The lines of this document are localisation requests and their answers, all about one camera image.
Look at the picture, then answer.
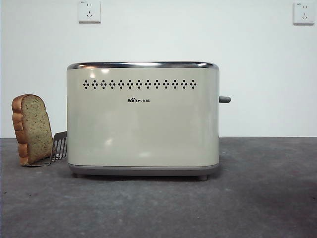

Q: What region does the brown-crusted bread slice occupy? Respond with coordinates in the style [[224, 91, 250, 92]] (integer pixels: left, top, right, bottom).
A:
[[11, 94, 54, 167]]

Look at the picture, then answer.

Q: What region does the cream two-slot toaster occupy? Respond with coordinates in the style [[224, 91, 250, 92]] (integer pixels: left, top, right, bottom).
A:
[[66, 61, 220, 181]]

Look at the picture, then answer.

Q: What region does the metal wire bread rack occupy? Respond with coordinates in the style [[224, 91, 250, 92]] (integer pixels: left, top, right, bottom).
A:
[[24, 131, 68, 168]]

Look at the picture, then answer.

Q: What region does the white wall socket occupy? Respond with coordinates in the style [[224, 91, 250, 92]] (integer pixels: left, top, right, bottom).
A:
[[293, 2, 315, 25], [78, 0, 102, 24]]

